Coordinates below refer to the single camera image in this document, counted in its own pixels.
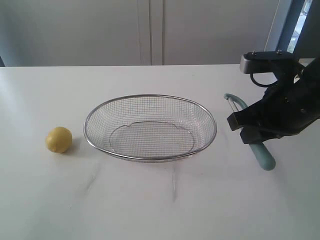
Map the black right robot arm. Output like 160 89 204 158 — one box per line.
227 58 320 144

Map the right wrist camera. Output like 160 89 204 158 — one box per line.
239 50 296 75

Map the wire mesh metal basket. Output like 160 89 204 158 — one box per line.
83 94 217 163

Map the teal handled peeler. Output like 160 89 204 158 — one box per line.
224 93 276 171

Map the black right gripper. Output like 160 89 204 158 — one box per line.
227 58 320 144

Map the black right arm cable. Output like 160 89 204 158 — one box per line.
249 72 278 88

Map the yellow lemon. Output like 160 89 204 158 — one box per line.
45 126 73 154

